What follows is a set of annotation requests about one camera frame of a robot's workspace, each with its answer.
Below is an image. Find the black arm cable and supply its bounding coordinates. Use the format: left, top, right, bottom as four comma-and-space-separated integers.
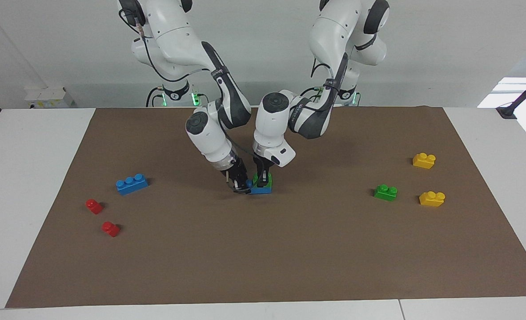
119, 4, 252, 195
310, 52, 349, 105

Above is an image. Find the brown table mat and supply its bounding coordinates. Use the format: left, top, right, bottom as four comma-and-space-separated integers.
5, 106, 526, 308

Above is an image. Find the black camera stand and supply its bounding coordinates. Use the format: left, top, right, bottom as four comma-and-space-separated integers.
496, 70, 526, 120

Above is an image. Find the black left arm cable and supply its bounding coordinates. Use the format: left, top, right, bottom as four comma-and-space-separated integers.
310, 52, 349, 105

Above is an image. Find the black base cable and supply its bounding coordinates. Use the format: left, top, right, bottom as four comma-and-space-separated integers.
299, 85, 326, 105
193, 84, 210, 107
146, 86, 166, 108

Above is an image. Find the white wall box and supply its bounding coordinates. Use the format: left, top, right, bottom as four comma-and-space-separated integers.
24, 86, 75, 109

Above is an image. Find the blue three-stud toy brick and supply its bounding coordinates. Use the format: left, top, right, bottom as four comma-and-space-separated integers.
115, 174, 149, 196
246, 180, 273, 195

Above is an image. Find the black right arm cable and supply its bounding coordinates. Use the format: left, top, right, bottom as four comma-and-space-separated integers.
119, 4, 252, 195

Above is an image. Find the yellow two-stud toy brick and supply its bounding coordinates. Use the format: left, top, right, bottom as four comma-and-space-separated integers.
419, 191, 446, 208
413, 152, 437, 169

